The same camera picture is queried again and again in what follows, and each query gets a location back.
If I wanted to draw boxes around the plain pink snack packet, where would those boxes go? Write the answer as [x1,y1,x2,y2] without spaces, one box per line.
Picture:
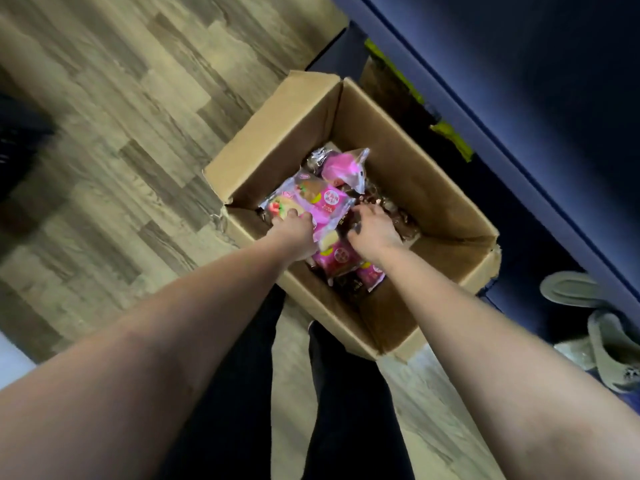
[320,148,371,195]

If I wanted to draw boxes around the grey-green slipper with decoration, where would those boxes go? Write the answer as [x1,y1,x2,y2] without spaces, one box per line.
[554,310,640,394]

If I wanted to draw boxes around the pink strawberry cake snack packet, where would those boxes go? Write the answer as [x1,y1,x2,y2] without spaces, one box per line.
[259,174,357,242]

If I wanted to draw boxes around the person's left forearm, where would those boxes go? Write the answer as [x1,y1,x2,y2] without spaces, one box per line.
[0,240,308,480]

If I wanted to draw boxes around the white flat object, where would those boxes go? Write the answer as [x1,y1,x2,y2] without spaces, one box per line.
[0,330,37,391]

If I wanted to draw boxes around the black object on floor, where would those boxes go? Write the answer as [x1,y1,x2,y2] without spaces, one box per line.
[0,92,59,203]

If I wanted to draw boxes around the open brown cardboard box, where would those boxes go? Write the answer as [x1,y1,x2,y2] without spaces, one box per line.
[202,70,502,363]

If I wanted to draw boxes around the yellow-green tape strip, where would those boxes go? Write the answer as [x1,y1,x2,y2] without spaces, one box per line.
[363,38,426,106]
[430,120,474,163]

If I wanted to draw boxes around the dark brown snack packet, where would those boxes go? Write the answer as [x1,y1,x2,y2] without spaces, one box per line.
[332,274,370,301]

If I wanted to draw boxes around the pink snack packet round label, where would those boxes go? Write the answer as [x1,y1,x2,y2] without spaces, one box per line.
[311,239,367,281]

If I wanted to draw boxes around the person's right forearm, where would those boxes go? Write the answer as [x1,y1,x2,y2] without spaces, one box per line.
[371,242,640,480]

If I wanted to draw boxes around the person's left hand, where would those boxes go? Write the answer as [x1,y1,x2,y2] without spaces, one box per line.
[264,210,319,263]

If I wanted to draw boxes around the small pink snack packet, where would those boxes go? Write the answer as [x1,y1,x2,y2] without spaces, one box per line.
[357,262,386,291]

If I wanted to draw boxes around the dark blue shelf unit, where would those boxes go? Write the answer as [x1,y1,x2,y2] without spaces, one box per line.
[306,0,640,410]

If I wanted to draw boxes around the person's right hand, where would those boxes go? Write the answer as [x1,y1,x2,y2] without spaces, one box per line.
[347,204,404,263]

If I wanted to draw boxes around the brown cardboard box under shelf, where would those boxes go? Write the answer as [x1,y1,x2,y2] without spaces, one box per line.
[358,57,442,145]

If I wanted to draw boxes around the person's black trousers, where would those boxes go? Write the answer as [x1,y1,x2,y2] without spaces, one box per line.
[154,285,417,480]

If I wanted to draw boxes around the brown chocolate snack packet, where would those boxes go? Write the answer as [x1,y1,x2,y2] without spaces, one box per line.
[364,184,422,241]

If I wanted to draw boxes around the silver brown snack packet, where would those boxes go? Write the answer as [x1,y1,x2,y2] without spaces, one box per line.
[305,147,333,174]

